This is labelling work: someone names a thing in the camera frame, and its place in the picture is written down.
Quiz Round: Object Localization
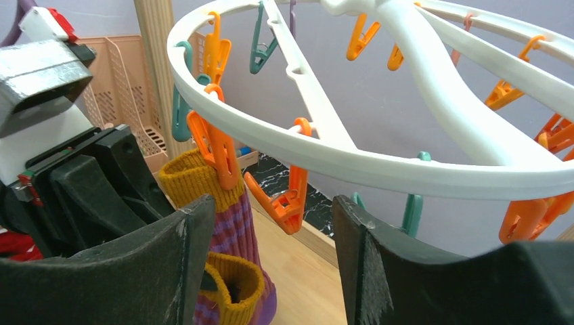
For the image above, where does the purple sock with yellow cuff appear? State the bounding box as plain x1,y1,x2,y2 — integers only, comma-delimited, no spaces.
158,150,277,324

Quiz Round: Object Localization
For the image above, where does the orange front-centre clothes peg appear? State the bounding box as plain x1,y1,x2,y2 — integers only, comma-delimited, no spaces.
186,102,240,190

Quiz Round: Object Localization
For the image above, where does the orange front-right clothes peg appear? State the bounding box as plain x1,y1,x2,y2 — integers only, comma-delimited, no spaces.
243,117,313,236

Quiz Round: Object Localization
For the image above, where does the teal front clothes peg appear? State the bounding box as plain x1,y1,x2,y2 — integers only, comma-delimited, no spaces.
171,41,193,142

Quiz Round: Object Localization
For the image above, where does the peach plastic file organizer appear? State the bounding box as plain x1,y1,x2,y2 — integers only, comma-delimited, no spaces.
74,31,260,173

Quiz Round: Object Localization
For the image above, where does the orange front-left clothes peg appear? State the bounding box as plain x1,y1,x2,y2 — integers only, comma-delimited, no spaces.
204,11,231,85

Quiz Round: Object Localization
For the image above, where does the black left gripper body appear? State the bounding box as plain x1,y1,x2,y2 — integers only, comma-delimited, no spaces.
1,125,173,257

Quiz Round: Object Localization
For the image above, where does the white round clip hanger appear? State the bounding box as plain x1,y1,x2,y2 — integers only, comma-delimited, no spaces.
167,1,573,200

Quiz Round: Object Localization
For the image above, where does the teal clothes peg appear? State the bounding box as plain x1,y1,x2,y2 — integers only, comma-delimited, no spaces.
171,41,193,142
249,1,278,74
351,151,432,238

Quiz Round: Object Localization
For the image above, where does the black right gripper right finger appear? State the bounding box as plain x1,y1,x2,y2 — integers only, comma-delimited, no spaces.
332,196,573,324

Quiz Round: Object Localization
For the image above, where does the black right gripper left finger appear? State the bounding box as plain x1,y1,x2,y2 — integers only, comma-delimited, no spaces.
1,195,215,324

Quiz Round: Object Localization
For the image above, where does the teal right clothes peg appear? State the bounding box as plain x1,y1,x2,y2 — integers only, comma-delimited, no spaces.
351,151,432,238

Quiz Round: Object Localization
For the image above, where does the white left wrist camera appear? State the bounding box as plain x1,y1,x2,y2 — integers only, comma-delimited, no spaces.
1,1,95,186

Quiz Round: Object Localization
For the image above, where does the red white striped sock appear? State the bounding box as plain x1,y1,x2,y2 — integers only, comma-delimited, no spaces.
1,228,43,261

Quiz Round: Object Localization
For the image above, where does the teal left clothes peg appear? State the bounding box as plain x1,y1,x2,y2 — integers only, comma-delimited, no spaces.
249,1,278,74

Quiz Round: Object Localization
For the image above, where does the wooden hanger rack stand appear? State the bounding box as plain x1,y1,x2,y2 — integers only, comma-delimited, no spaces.
133,0,574,325

